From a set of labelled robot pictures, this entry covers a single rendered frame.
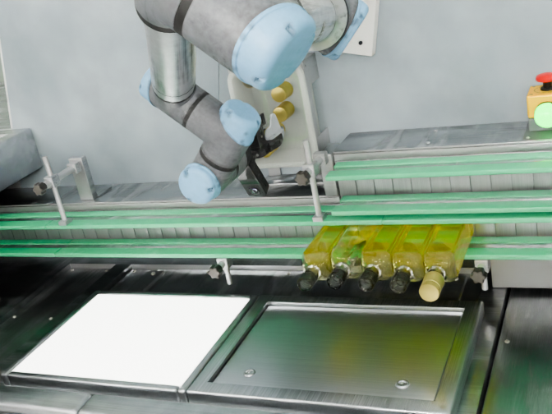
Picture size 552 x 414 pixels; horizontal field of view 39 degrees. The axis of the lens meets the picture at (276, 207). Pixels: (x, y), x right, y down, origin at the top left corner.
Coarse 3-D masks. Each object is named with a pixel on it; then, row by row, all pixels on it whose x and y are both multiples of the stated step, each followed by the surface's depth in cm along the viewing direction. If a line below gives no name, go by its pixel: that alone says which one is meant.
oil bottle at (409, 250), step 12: (408, 228) 146; (420, 228) 145; (432, 228) 144; (408, 240) 141; (420, 240) 140; (396, 252) 137; (408, 252) 136; (420, 252) 136; (396, 264) 136; (408, 264) 135; (420, 264) 135; (420, 276) 136
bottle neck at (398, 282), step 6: (402, 270) 134; (408, 270) 134; (396, 276) 132; (402, 276) 132; (408, 276) 133; (390, 282) 132; (396, 282) 134; (402, 282) 131; (408, 282) 133; (396, 288) 133; (402, 288) 132
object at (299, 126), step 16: (240, 80) 165; (288, 80) 164; (304, 80) 156; (240, 96) 165; (256, 96) 169; (304, 96) 157; (272, 112) 169; (304, 112) 166; (288, 128) 169; (304, 128) 168; (288, 144) 171; (256, 160) 169; (272, 160) 167; (288, 160) 165; (304, 160) 164
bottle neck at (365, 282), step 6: (372, 264) 137; (366, 270) 136; (372, 270) 135; (378, 270) 137; (366, 276) 134; (372, 276) 134; (378, 276) 136; (360, 282) 134; (366, 282) 136; (372, 282) 133; (366, 288) 135; (372, 288) 134
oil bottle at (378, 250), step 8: (400, 224) 148; (376, 232) 146; (384, 232) 145; (392, 232) 145; (400, 232) 145; (376, 240) 143; (384, 240) 142; (392, 240) 142; (368, 248) 140; (376, 248) 140; (384, 248) 139; (392, 248) 140; (368, 256) 138; (376, 256) 138; (384, 256) 137; (368, 264) 138; (376, 264) 137; (384, 264) 137; (384, 272) 138; (392, 272) 139; (384, 280) 139
